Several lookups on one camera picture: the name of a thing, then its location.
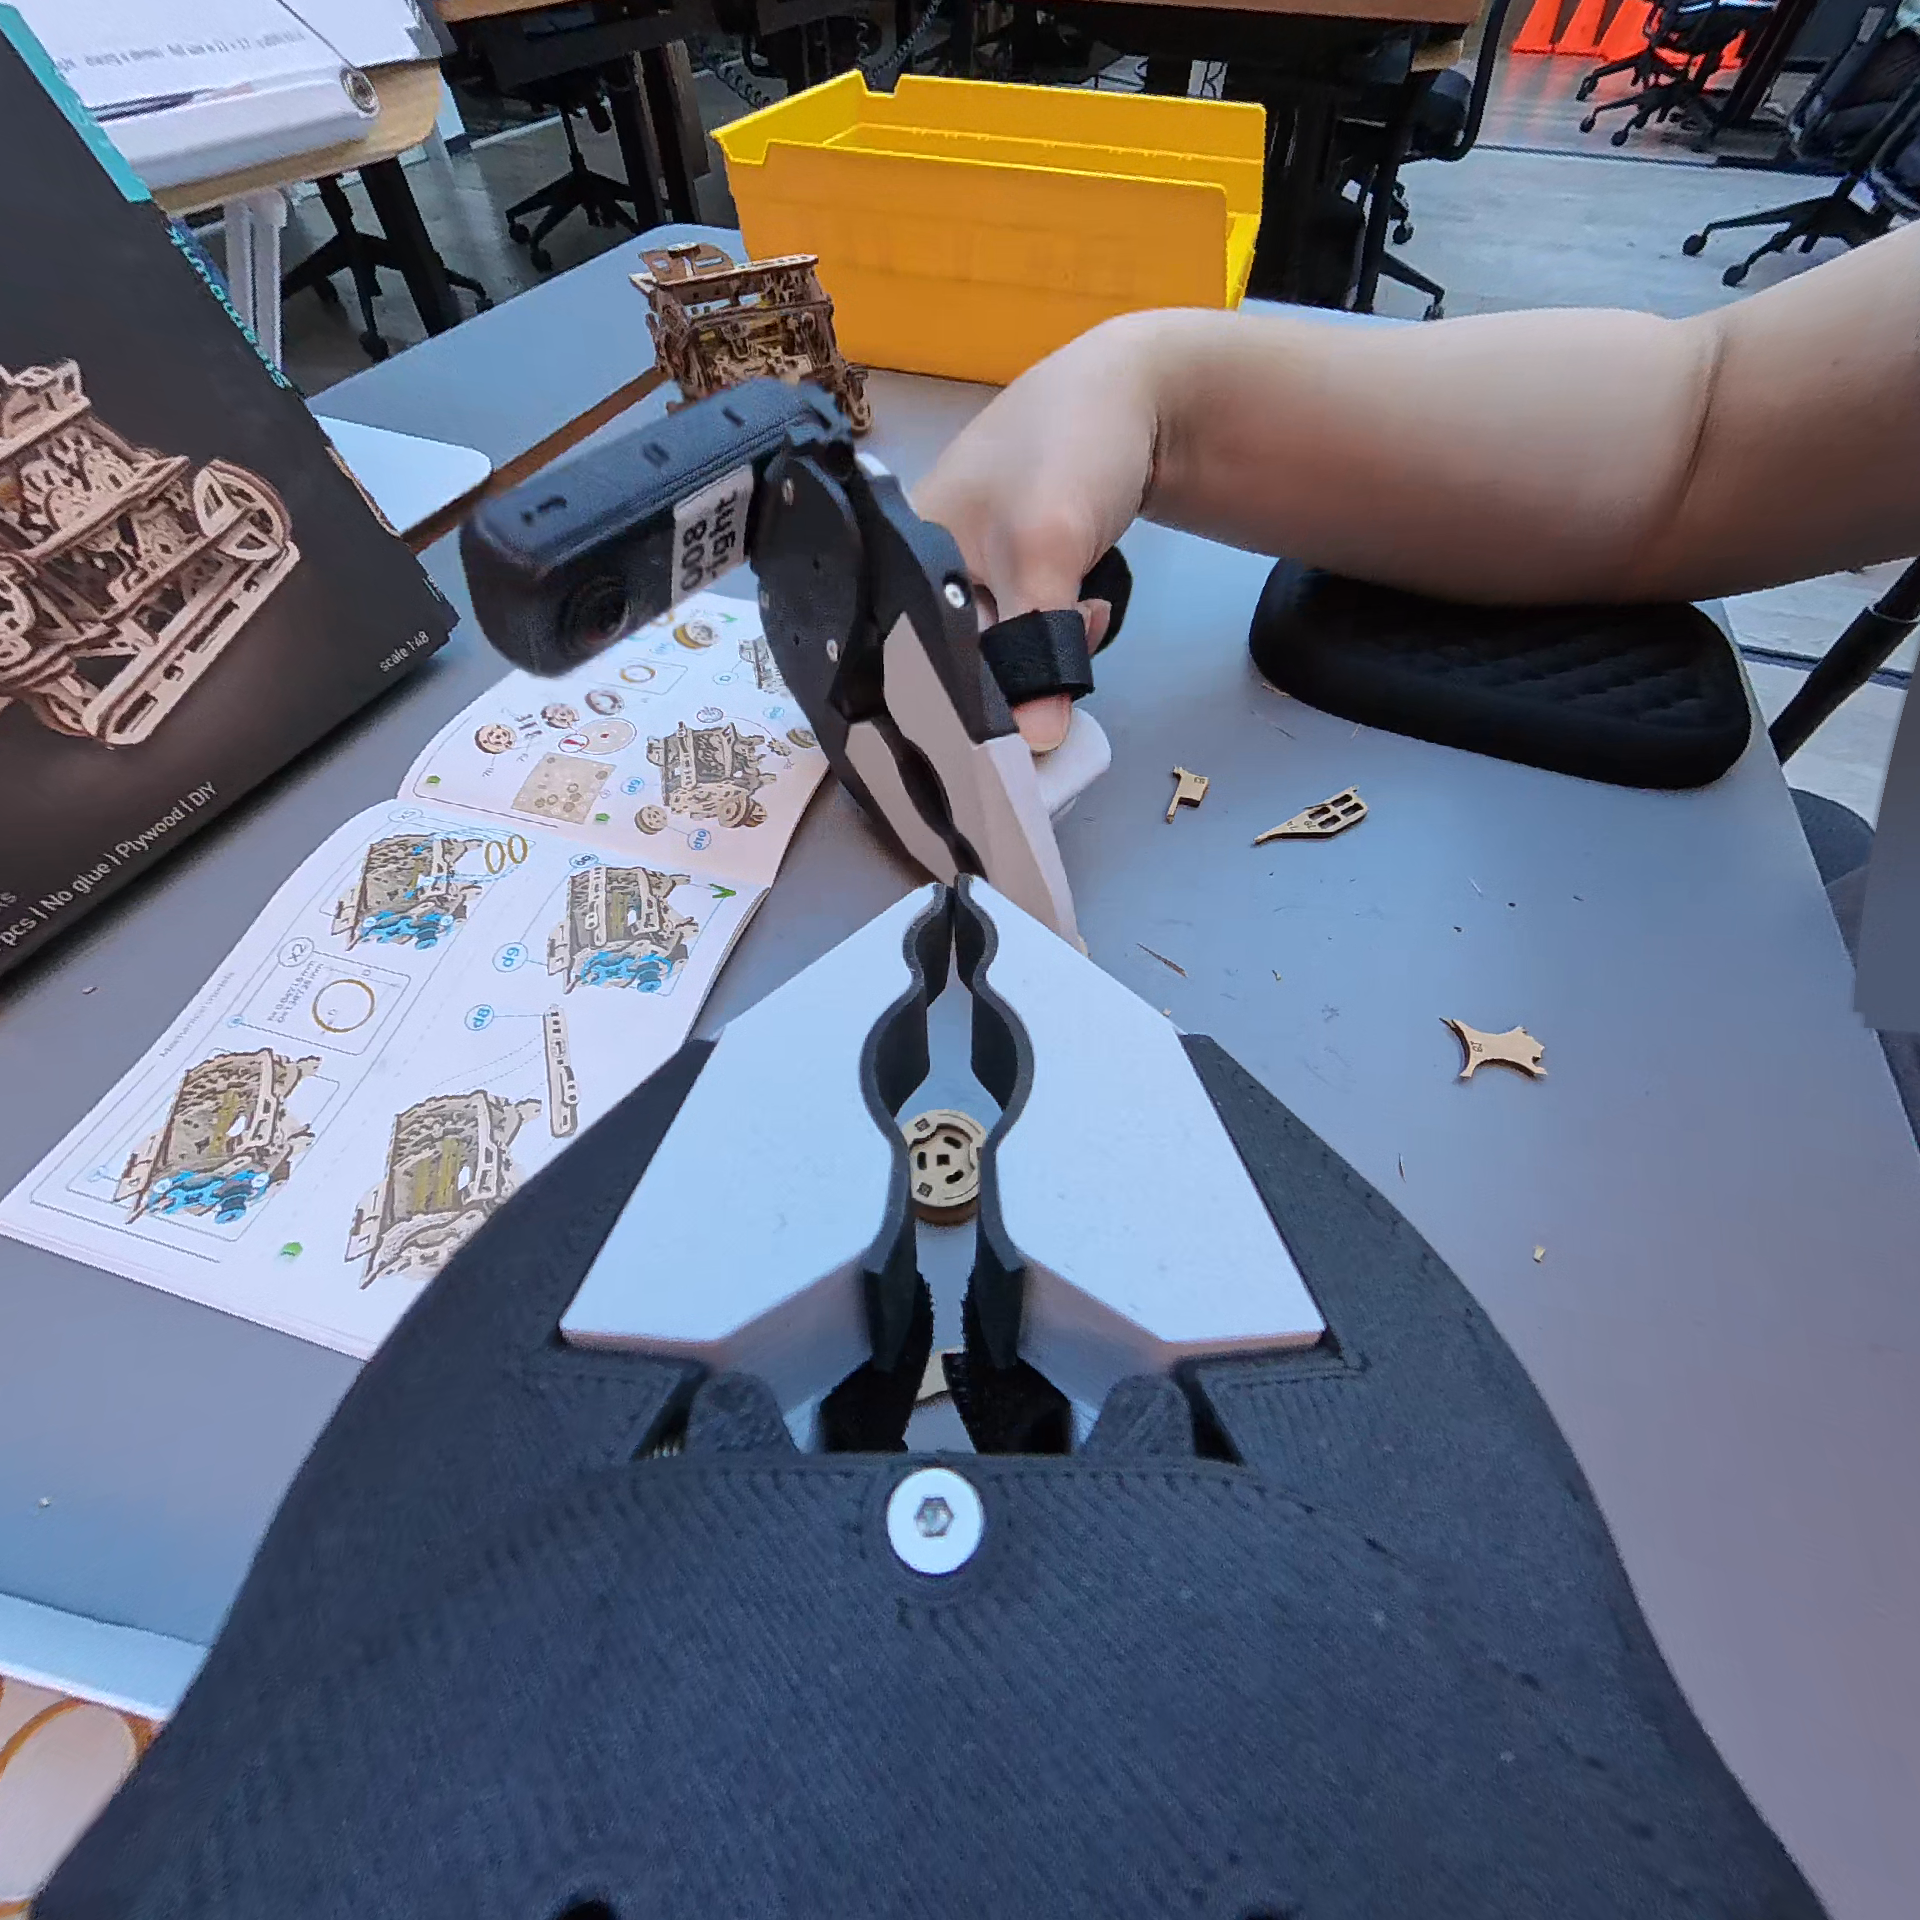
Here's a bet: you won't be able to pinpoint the yellow plastic bin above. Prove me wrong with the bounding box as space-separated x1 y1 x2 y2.
709 67 1269 389

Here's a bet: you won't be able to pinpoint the assembled wooden model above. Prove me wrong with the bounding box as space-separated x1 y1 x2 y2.
631 244 875 437

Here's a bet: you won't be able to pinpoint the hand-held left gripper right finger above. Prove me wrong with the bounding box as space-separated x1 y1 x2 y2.
960 878 1328 1450

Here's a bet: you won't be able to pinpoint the black model kit box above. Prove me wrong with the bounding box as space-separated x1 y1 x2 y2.
0 37 462 976

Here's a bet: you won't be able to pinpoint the instruction sheet in clear stand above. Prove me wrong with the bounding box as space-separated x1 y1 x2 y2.
46 0 448 191

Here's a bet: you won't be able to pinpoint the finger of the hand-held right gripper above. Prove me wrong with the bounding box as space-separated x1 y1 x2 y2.
881 660 1088 955
815 718 992 888

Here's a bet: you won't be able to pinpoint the black office chair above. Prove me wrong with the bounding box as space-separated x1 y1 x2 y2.
496 60 648 274
1679 0 1920 290
1328 37 1479 324

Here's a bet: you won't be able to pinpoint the illustrated instruction booklet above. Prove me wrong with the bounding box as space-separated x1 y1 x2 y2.
0 591 834 1363

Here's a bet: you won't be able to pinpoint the black wrist rest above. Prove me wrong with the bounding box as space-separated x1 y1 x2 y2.
1248 556 1753 792

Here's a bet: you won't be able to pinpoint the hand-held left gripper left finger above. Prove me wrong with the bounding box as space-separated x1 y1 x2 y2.
558 883 961 1450

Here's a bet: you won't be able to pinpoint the wooden wheel disc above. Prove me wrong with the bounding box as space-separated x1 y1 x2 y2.
899 1107 990 1224

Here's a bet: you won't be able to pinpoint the person's right forearm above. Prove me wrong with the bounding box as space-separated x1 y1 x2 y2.
1153 224 1920 600

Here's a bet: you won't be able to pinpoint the person's right hand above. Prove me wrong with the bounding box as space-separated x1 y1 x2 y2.
912 316 1167 759

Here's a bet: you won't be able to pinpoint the orange traffic cones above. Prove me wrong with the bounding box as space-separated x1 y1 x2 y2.
1506 0 1747 69

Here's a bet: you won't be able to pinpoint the grey desk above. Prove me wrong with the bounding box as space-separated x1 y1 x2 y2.
0 224 1920 1920

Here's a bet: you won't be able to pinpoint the white stand base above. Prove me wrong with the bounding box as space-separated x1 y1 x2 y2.
319 415 493 543

